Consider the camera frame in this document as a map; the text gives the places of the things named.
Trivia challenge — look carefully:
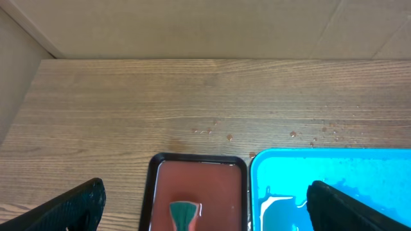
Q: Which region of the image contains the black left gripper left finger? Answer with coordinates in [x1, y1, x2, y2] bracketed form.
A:
[1, 178, 106, 231]

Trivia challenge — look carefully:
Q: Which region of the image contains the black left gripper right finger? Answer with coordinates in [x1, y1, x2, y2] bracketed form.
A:
[306, 181, 410, 231]

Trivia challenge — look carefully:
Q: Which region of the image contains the teal plastic tray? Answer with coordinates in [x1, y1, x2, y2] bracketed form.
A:
[249, 148, 410, 231]

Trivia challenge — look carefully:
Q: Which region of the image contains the black tray with red water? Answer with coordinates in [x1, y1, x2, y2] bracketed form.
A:
[139, 153, 248, 231]

